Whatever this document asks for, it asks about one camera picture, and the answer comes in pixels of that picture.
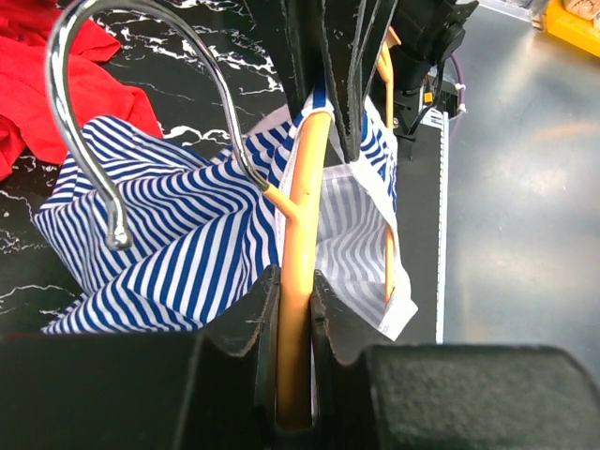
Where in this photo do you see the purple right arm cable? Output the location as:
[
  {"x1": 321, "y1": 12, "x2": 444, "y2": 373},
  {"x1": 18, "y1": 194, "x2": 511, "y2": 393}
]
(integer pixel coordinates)
[{"x1": 440, "y1": 51, "x2": 469, "y2": 116}]

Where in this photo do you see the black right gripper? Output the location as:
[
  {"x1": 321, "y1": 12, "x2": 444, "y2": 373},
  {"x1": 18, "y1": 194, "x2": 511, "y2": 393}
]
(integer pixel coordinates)
[{"x1": 244, "y1": 0, "x2": 478, "y2": 162}]

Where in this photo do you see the orange clothes hanger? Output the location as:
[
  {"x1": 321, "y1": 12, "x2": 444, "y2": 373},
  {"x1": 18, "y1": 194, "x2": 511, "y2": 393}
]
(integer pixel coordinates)
[{"x1": 45, "y1": 1, "x2": 399, "y2": 430}]

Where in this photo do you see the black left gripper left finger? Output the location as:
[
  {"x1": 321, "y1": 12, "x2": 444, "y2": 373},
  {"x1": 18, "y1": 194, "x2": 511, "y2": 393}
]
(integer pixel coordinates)
[{"x1": 177, "y1": 265, "x2": 280, "y2": 449}]

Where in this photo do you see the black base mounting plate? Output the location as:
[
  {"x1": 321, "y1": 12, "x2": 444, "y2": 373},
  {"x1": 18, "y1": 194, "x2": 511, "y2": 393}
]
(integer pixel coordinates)
[{"x1": 397, "y1": 109, "x2": 448, "y2": 344}]

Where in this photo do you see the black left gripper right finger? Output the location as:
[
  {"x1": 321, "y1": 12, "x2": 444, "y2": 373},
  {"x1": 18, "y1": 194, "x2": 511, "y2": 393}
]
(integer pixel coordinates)
[{"x1": 310, "y1": 271, "x2": 398, "y2": 449}]

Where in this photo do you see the blue striped tank top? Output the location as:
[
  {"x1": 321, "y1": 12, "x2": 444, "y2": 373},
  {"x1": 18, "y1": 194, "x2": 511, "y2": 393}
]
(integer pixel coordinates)
[{"x1": 34, "y1": 102, "x2": 417, "y2": 339}]

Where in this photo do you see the red garment on table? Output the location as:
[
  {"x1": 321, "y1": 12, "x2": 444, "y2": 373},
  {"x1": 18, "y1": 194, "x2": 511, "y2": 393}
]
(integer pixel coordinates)
[{"x1": 0, "y1": 0, "x2": 164, "y2": 182}]

